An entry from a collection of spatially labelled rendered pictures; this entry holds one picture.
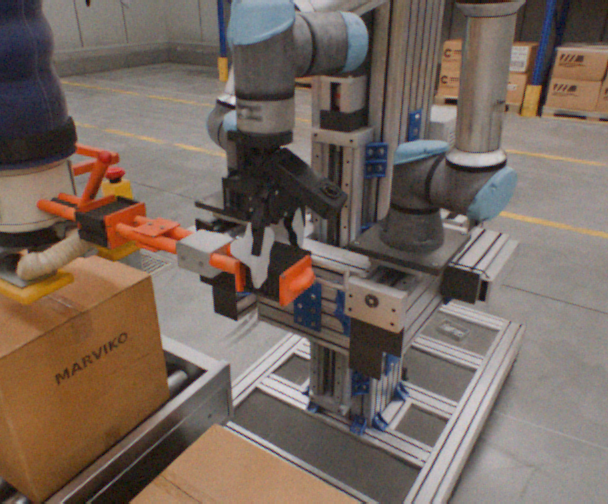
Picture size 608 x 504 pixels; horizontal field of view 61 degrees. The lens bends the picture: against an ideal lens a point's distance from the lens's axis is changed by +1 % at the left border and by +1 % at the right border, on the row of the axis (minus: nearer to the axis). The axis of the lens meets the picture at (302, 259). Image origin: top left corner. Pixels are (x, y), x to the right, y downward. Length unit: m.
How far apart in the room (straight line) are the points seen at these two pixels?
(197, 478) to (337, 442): 0.65
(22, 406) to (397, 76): 1.09
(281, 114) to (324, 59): 0.09
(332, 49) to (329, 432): 1.43
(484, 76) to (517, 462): 1.56
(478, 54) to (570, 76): 6.74
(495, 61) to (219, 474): 1.06
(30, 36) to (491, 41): 0.77
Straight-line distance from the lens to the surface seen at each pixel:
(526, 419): 2.40
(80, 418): 1.34
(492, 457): 2.21
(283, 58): 0.65
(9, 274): 1.10
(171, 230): 0.89
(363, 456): 1.82
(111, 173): 1.80
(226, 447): 1.40
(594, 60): 7.69
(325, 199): 0.65
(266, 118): 0.65
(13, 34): 1.02
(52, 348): 1.21
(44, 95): 1.05
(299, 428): 1.89
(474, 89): 1.02
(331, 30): 0.70
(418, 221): 1.18
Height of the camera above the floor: 1.57
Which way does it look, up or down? 28 degrees down
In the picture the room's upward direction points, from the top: straight up
